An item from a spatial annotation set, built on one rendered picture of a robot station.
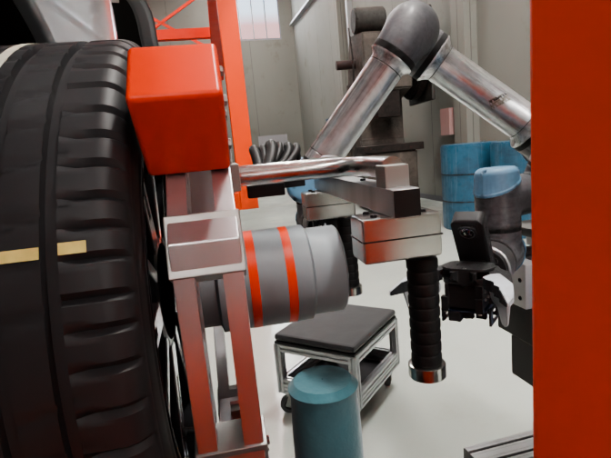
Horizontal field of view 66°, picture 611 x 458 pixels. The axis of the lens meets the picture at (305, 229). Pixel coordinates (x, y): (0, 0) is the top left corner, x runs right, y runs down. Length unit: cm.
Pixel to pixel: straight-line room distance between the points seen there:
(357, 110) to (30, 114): 67
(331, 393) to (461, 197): 462
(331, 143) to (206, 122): 60
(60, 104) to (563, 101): 39
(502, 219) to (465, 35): 582
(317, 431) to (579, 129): 49
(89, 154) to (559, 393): 35
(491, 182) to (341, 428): 47
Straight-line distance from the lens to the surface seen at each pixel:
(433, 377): 59
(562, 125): 20
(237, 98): 425
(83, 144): 42
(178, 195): 44
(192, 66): 42
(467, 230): 70
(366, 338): 176
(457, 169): 512
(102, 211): 38
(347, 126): 98
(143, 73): 42
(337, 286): 65
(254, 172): 63
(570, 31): 20
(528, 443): 145
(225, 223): 41
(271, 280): 62
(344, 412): 61
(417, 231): 52
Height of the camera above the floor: 103
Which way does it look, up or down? 10 degrees down
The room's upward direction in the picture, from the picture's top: 5 degrees counter-clockwise
